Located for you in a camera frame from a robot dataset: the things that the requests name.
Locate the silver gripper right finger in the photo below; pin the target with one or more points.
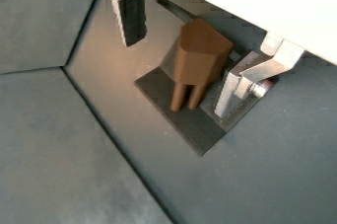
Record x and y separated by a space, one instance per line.
250 77

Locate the brown three-prong peg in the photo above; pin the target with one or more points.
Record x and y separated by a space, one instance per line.
203 52

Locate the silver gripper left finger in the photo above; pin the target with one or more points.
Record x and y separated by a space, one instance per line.
132 20

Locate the black curved fixture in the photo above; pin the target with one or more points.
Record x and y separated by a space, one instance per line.
199 125

